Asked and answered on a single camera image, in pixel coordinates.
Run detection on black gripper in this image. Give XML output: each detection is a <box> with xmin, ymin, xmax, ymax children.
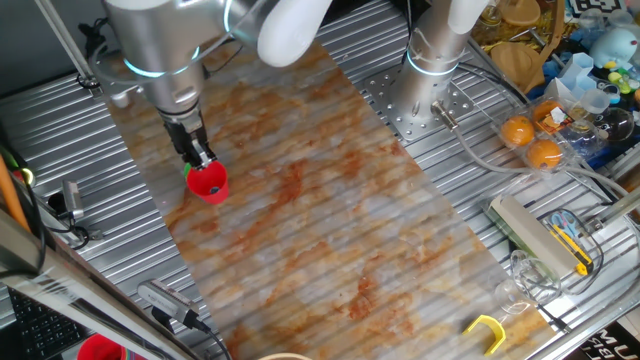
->
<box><xmin>161</xmin><ymin>113</ymin><xmax>218</xmax><ymax>171</ymax></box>

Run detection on red plastic cup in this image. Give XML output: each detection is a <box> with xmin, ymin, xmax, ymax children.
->
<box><xmin>185</xmin><ymin>160</ymin><xmax>231</xmax><ymax>206</ymax></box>

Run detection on red cup with coloured stack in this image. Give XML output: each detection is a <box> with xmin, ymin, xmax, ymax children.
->
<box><xmin>76</xmin><ymin>333</ymin><xmax>126</xmax><ymax>360</ymax></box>

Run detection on marble pattern mat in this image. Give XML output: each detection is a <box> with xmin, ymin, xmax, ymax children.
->
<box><xmin>94</xmin><ymin>34</ymin><xmax>559</xmax><ymax>360</ymax></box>

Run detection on metal pole stand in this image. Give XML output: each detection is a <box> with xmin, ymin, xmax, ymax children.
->
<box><xmin>33</xmin><ymin>0</ymin><xmax>105</xmax><ymax>97</ymax></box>

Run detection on orange pole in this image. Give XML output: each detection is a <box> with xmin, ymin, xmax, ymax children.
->
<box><xmin>0</xmin><ymin>152</ymin><xmax>31</xmax><ymax>232</ymax></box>

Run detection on black keyboard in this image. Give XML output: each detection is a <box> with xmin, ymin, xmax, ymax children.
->
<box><xmin>7</xmin><ymin>287</ymin><xmax>94</xmax><ymax>360</ymax></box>

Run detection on glass jar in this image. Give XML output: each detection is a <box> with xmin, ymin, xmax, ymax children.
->
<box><xmin>472</xmin><ymin>4</ymin><xmax>504</xmax><ymax>44</ymax></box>

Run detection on orange fruit pair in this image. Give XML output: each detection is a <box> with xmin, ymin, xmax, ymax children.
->
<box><xmin>492</xmin><ymin>94</ymin><xmax>584</xmax><ymax>176</ymax></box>

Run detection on wooden stand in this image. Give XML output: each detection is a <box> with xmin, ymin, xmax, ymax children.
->
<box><xmin>489</xmin><ymin>0</ymin><xmax>566</xmax><ymax>94</ymax></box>

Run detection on beige long box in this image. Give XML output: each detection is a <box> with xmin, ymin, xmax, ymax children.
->
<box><xmin>483</xmin><ymin>193</ymin><xmax>581</xmax><ymax>281</ymax></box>

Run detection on clear drinking glass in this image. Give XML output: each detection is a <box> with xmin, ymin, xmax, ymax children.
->
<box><xmin>509</xmin><ymin>248</ymin><xmax>564</xmax><ymax>306</ymax></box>

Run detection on blue scissors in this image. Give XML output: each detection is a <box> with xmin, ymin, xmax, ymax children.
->
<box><xmin>548</xmin><ymin>209</ymin><xmax>579</xmax><ymax>236</ymax></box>

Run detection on pale hexagonal box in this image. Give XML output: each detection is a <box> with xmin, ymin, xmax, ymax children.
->
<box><xmin>558</xmin><ymin>52</ymin><xmax>596</xmax><ymax>91</ymax></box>

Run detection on yellow utility knife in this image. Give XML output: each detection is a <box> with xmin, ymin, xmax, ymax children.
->
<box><xmin>547</xmin><ymin>222</ymin><xmax>595</xmax><ymax>277</ymax></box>

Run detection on clear measuring cup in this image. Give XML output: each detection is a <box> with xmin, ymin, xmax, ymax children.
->
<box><xmin>579</xmin><ymin>88</ymin><xmax>612</xmax><ymax>115</ymax></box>

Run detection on clear plastic tub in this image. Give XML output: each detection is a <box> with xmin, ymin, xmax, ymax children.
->
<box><xmin>539</xmin><ymin>207</ymin><xmax>606</xmax><ymax>296</ymax></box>

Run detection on round glass flask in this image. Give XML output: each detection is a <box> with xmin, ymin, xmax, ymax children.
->
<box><xmin>594</xmin><ymin>107</ymin><xmax>636</xmax><ymax>144</ymax></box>

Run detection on aluminium profile bar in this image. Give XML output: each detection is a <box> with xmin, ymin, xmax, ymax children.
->
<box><xmin>594</xmin><ymin>187</ymin><xmax>640</xmax><ymax>231</ymax></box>

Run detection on black white marker board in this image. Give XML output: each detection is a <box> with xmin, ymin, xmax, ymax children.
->
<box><xmin>569</xmin><ymin>0</ymin><xmax>629</xmax><ymax>19</ymax></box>

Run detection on green yellow toy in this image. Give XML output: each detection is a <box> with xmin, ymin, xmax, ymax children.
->
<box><xmin>607</xmin><ymin>69</ymin><xmax>634</xmax><ymax>96</ymax></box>

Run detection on light blue plush toy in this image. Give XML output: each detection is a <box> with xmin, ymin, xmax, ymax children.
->
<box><xmin>588</xmin><ymin>27</ymin><xmax>640</xmax><ymax>71</ymax></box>

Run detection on black printed sign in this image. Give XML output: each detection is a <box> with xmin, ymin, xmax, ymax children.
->
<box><xmin>574</xmin><ymin>322</ymin><xmax>640</xmax><ymax>360</ymax></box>

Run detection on gray wrist cable loop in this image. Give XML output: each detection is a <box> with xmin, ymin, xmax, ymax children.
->
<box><xmin>89</xmin><ymin>38</ymin><xmax>144</xmax><ymax>110</ymax></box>

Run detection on small silver camera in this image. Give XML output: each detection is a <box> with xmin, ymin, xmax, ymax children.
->
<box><xmin>60</xmin><ymin>178</ymin><xmax>85</xmax><ymax>221</ymax></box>

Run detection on black camera cable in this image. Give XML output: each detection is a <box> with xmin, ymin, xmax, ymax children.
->
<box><xmin>192</xmin><ymin>319</ymin><xmax>234</xmax><ymax>360</ymax></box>
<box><xmin>29</xmin><ymin>189</ymin><xmax>92</xmax><ymax>251</ymax></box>

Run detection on large silver camera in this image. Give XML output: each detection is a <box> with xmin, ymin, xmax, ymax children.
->
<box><xmin>137</xmin><ymin>278</ymin><xmax>201</xmax><ymax>329</ymax></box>

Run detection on aluminium frame beam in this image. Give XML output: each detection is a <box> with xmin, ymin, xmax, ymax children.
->
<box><xmin>0</xmin><ymin>207</ymin><xmax>196</xmax><ymax>360</ymax></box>

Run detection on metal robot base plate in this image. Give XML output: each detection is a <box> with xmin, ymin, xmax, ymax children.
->
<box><xmin>362</xmin><ymin>64</ymin><xmax>476</xmax><ymax>143</ymax></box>

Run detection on gray robot base cable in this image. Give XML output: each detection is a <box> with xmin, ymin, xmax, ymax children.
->
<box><xmin>430</xmin><ymin>99</ymin><xmax>632</xmax><ymax>199</ymax></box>

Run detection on yellow U-shaped bracket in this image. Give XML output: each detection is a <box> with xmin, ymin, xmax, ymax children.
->
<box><xmin>462</xmin><ymin>313</ymin><xmax>507</xmax><ymax>357</ymax></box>

